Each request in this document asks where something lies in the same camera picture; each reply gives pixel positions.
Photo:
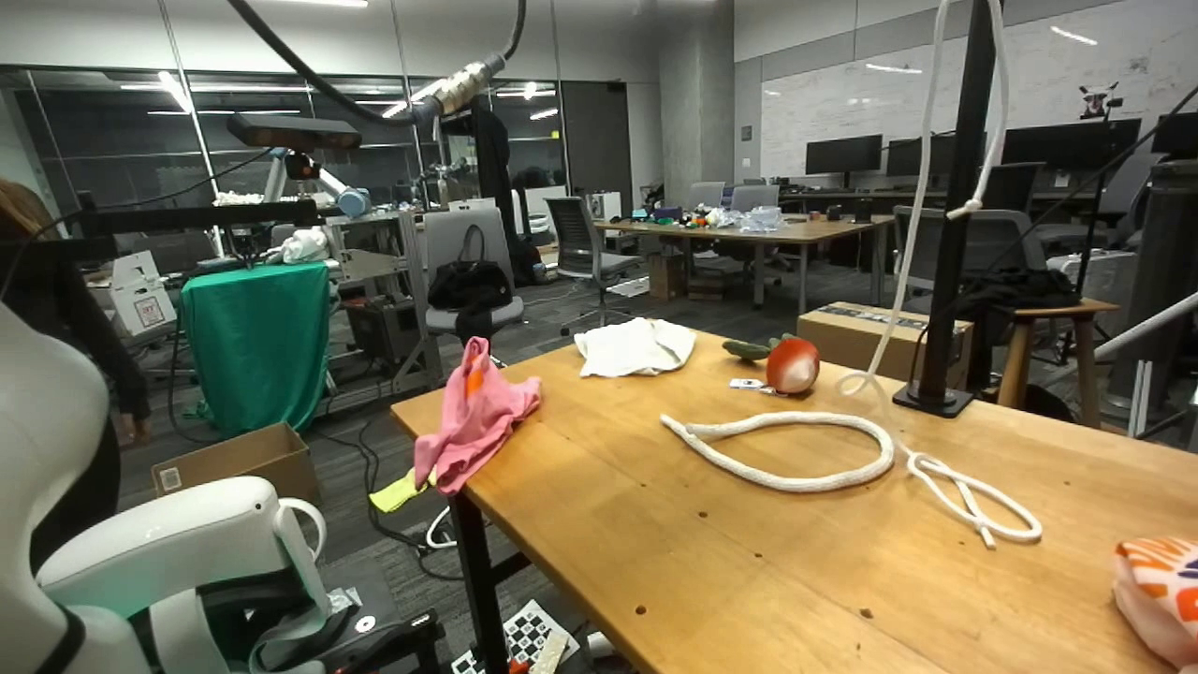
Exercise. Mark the white towel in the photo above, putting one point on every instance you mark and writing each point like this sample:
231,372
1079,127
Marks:
639,351

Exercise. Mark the pink shirt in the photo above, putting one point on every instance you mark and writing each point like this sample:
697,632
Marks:
475,416

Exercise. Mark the peach printed shirt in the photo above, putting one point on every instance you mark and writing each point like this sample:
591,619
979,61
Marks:
1164,592

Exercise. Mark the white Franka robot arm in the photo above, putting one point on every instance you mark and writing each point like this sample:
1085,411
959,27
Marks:
32,424

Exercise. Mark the black bag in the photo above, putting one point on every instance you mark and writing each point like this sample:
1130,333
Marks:
475,293

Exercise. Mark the wooden office desk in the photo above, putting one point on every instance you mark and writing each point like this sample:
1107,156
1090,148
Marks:
800,230

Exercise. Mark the yellow green foam piece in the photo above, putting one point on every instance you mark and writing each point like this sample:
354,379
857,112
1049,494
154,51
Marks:
397,490

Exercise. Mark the cardboard box with black tape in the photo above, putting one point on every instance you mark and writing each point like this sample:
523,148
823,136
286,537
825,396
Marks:
863,337

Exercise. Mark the checkerboard calibration board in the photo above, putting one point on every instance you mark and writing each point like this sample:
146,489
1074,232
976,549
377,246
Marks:
531,632

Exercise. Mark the green cloth cover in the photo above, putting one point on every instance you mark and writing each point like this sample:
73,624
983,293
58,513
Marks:
256,342

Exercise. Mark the black stand pole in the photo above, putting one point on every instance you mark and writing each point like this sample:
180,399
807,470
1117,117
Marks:
956,247

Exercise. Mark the black lamp head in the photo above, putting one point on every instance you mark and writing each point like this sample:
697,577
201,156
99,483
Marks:
295,133

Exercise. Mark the small open cardboard box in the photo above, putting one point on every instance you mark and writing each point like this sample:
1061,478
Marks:
239,453

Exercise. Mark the grey mesh office chair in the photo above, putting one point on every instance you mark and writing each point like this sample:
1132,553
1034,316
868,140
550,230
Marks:
1013,246

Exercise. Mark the black cloth bundle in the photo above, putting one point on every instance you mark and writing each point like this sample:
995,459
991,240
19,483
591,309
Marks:
1025,288

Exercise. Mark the wooden stool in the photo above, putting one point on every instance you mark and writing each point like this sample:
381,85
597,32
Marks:
1061,312

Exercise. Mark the white printed box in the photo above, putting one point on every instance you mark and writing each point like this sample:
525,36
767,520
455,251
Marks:
139,293

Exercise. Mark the dark grey cylinder bin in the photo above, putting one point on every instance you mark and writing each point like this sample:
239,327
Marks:
1167,276

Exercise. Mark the white metal rail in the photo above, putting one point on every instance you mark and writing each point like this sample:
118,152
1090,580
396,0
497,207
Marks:
1145,331

